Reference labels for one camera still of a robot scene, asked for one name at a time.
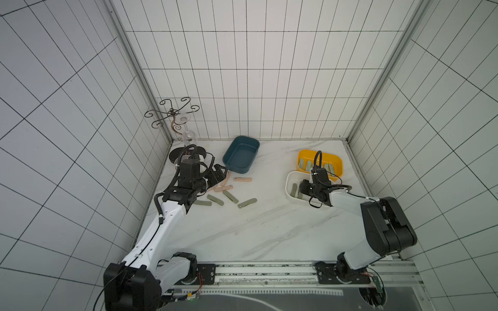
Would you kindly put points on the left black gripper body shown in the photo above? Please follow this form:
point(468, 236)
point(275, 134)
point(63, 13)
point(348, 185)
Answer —
point(204, 181)

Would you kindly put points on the clear glass on rack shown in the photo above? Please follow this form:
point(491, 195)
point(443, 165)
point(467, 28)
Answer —
point(189, 138)

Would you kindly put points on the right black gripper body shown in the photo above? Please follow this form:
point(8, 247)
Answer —
point(306, 186)

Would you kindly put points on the pink folding knife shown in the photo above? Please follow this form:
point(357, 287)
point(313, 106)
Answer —
point(226, 179)
point(240, 179)
point(223, 188)

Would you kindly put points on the yellow storage box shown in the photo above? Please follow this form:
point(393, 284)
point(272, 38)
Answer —
point(326, 160)

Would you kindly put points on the dark teal storage box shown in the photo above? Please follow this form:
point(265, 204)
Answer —
point(241, 153)

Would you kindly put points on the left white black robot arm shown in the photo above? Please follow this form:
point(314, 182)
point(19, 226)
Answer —
point(143, 278)

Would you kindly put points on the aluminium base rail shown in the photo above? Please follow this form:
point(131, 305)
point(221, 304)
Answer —
point(281, 274)

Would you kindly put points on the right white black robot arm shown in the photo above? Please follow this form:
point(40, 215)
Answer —
point(386, 227)

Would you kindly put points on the olive green folding knife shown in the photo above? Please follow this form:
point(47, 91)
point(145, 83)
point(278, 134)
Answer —
point(294, 190)
point(202, 203)
point(247, 203)
point(230, 196)
point(215, 200)

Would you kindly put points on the metal scroll cup rack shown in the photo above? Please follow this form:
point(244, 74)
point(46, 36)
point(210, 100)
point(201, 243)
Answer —
point(178, 118)

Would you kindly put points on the white storage box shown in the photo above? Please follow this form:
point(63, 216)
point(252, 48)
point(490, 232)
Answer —
point(297, 177)

